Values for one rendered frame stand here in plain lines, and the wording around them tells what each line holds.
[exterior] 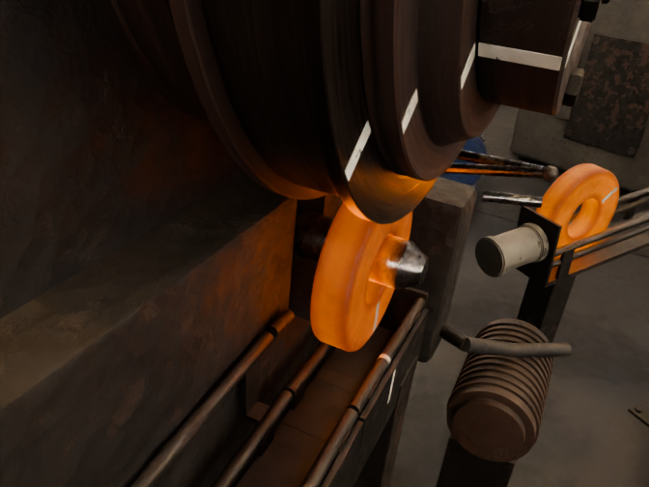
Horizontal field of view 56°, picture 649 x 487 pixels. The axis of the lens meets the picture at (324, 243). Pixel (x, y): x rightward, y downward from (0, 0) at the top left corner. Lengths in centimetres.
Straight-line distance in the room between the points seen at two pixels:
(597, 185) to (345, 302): 59
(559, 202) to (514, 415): 31
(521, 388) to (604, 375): 104
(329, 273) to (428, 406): 117
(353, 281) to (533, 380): 51
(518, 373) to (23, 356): 72
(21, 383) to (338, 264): 24
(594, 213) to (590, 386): 91
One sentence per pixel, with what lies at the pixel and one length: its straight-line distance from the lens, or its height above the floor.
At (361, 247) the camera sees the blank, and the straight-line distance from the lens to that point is 47.
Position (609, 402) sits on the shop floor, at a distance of 184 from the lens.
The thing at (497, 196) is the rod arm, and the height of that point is 87.
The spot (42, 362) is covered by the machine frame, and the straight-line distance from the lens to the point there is 34.
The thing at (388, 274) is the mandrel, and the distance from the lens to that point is 51.
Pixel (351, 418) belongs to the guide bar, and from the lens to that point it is 53.
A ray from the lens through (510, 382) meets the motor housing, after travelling 90.
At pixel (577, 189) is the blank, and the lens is 95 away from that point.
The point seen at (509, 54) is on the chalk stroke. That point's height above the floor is 102.
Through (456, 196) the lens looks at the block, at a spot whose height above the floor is 80.
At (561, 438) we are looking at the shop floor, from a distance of 167.
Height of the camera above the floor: 108
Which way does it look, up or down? 29 degrees down
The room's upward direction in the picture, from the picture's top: 6 degrees clockwise
